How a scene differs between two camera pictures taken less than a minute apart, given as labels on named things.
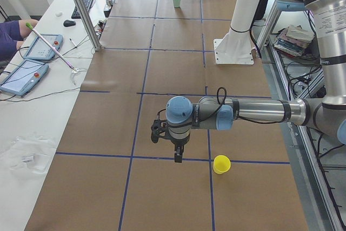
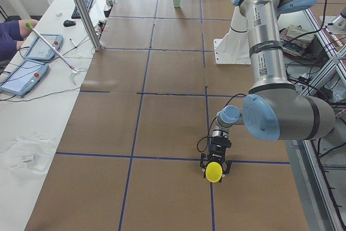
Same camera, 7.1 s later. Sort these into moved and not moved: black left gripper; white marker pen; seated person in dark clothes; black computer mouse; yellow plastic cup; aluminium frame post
Moved: black left gripper; yellow plastic cup
Not moved: black computer mouse; white marker pen; aluminium frame post; seated person in dark clothes
